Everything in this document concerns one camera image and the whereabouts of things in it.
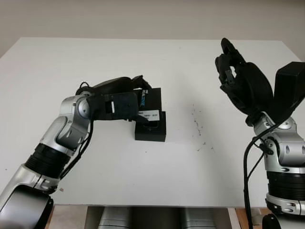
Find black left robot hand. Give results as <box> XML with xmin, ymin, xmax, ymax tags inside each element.
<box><xmin>75</xmin><ymin>75</ymin><xmax>153</xmax><ymax>125</ymax></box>

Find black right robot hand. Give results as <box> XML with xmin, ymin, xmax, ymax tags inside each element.
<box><xmin>214</xmin><ymin>37</ymin><xmax>274</xmax><ymax>126</ymax></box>

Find black RealSense box lid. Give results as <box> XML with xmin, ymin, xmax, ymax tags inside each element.
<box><xmin>133</xmin><ymin>87</ymin><xmax>163</xmax><ymax>121</ymax></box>

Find black box base with insert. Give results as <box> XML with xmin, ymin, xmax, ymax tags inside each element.
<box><xmin>134</xmin><ymin>111</ymin><xmax>167</xmax><ymax>143</ymax></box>

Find grey and black robot torso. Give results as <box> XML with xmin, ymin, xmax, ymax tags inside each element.
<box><xmin>87</xmin><ymin>206</ymin><xmax>231</xmax><ymax>229</ymax></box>

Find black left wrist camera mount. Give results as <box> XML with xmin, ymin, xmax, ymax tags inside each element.
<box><xmin>87</xmin><ymin>92</ymin><xmax>140</xmax><ymax>121</ymax></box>

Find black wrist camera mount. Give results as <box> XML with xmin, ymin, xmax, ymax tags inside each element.
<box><xmin>271</xmin><ymin>61</ymin><xmax>305</xmax><ymax>125</ymax></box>
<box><xmin>87</xmin><ymin>92</ymin><xmax>140</xmax><ymax>121</ymax></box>

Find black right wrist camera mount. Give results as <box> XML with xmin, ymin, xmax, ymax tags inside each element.
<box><xmin>271</xmin><ymin>61</ymin><xmax>305</xmax><ymax>125</ymax></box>

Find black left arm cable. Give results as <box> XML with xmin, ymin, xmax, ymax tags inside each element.
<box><xmin>59</xmin><ymin>82</ymin><xmax>93</xmax><ymax>179</ymax></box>

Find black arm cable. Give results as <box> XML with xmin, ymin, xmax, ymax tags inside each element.
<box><xmin>59</xmin><ymin>82</ymin><xmax>93</xmax><ymax>179</ymax></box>
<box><xmin>242</xmin><ymin>121</ymin><xmax>286</xmax><ymax>229</ymax></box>

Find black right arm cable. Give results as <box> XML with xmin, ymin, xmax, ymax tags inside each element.
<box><xmin>242</xmin><ymin>121</ymin><xmax>286</xmax><ymax>229</ymax></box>

